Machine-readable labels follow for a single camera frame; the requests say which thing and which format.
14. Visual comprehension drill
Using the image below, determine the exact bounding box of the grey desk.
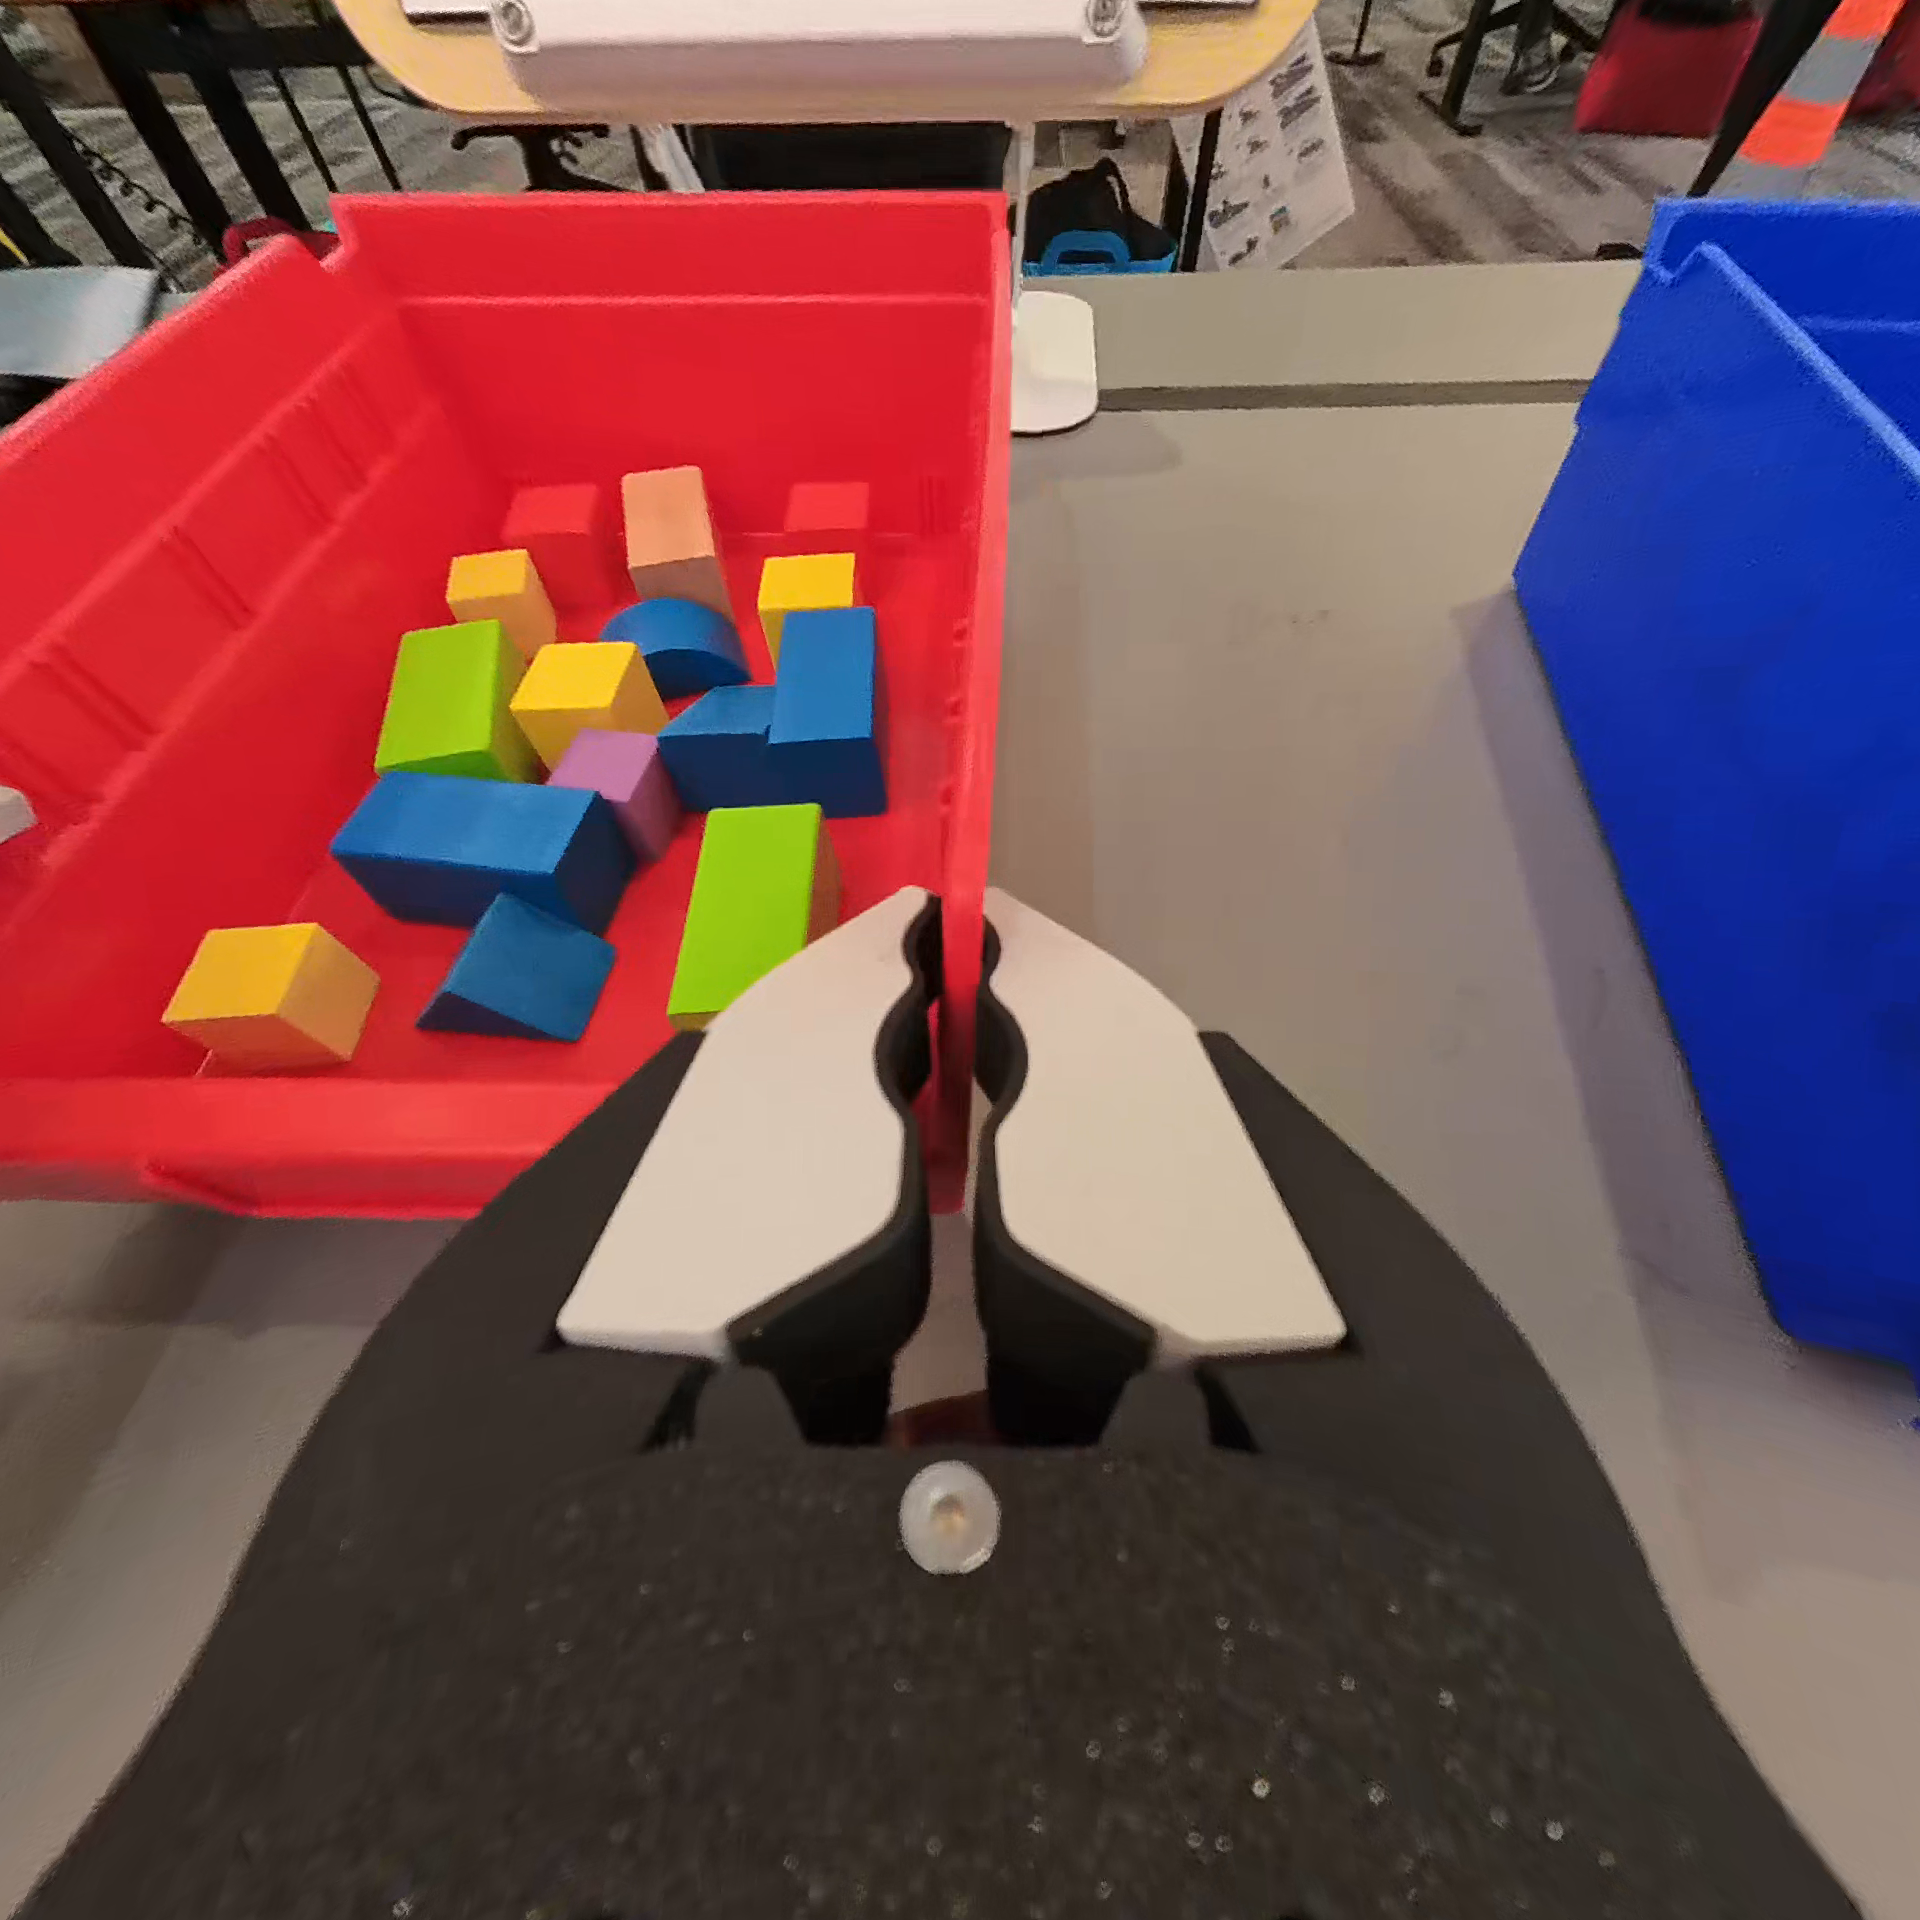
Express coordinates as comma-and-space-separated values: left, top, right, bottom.
0, 265, 1920, 1920

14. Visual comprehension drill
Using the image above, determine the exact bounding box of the red plastic bin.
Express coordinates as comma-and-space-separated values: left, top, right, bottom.
0, 193, 1018, 1220

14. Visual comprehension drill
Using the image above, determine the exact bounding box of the white floor sign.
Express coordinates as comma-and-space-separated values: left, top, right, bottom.
1199, 26, 1357, 273

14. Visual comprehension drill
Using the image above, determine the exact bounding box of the instruction sheet board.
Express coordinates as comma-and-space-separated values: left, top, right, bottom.
325, 0, 1322, 128

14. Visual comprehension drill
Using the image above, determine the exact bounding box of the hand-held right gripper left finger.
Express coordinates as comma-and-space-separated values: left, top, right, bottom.
559, 890, 936, 1426

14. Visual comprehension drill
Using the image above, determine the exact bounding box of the blue plastic bin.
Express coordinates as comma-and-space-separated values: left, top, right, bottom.
1514, 199, 1920, 1383

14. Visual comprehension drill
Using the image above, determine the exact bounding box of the white board stand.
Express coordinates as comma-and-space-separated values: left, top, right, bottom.
1005, 122, 1106, 441

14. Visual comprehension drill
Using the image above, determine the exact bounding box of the blue floor tub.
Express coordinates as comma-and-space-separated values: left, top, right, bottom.
1022, 157, 1187, 281

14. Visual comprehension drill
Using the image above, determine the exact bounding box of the red floor object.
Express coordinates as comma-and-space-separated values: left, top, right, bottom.
1734, 0, 1920, 177

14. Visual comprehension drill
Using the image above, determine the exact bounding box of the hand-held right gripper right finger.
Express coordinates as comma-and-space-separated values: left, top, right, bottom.
967, 890, 1354, 1426

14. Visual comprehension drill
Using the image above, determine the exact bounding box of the pile of coloured wooden blocks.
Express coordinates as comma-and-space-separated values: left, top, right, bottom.
163, 466, 888, 1077

